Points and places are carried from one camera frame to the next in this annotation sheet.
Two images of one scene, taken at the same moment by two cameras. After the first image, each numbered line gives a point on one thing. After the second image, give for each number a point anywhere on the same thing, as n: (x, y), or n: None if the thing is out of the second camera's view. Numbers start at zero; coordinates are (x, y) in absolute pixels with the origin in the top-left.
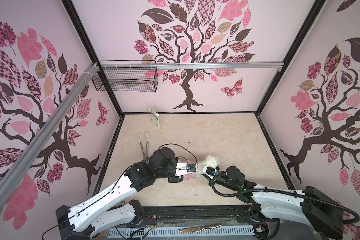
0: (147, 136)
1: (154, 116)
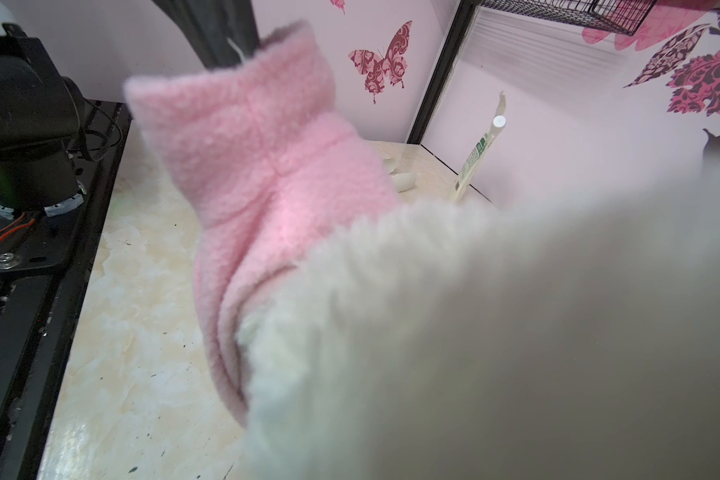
0: (402, 181)
1: (480, 152)
